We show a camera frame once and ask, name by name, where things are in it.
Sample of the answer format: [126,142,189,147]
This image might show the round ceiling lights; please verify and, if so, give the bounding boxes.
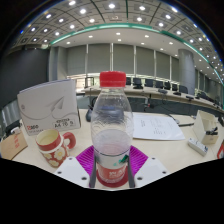
[19,0,224,78]

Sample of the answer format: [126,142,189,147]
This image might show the white power strip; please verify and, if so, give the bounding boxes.
[187,137,209,157]

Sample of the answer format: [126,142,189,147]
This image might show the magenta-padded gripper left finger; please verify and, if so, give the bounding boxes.
[53,145,97,189]

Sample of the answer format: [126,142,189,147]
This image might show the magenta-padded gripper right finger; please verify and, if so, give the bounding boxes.
[126,144,171,189]

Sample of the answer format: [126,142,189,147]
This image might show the black desk console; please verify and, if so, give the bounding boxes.
[84,96,98,123]

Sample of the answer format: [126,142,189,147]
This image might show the small open white box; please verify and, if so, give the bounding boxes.
[192,109,219,145]

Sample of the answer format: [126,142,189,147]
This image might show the white printed paper sheet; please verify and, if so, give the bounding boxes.
[132,112,186,142]

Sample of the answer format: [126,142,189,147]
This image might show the white copy paper carton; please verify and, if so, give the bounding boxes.
[16,78,82,137]

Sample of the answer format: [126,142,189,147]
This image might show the clear red-capped drink bottle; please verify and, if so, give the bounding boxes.
[90,70,135,186]

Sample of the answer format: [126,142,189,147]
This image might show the red floral ceramic mug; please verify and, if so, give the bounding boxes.
[35,128,77,169]

